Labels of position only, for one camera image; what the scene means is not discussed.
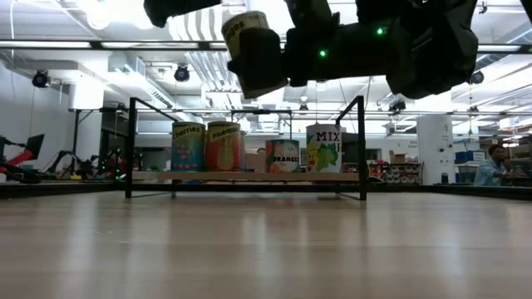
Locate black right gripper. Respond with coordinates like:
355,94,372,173
227,21,390,100

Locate green mangoes can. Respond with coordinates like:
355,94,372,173
220,10,288,100

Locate orange pineapple can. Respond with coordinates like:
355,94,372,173
205,120,243,173

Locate short mandarin oranges can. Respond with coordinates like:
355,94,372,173
264,139,301,174

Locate white mixed fruit can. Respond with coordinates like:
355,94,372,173
305,123,343,174

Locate teal cherries can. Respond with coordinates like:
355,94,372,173
170,121,207,173

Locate black-framed wooden shelf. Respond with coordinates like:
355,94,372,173
124,96,367,202

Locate stocked storage shelf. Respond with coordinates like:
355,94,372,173
368,161,423,186

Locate black overhead crossbar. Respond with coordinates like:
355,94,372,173
0,39,532,55

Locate black monitor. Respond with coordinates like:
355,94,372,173
341,131,359,164

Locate cardboard box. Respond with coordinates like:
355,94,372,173
388,149,409,165

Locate red and black machine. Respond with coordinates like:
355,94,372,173
0,133,46,184

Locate blue storage bins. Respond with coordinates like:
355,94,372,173
454,149,488,164

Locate person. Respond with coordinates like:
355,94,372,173
473,144,519,187

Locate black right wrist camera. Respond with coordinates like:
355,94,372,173
285,0,341,27

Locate black aluminium table frame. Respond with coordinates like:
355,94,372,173
0,181,532,201

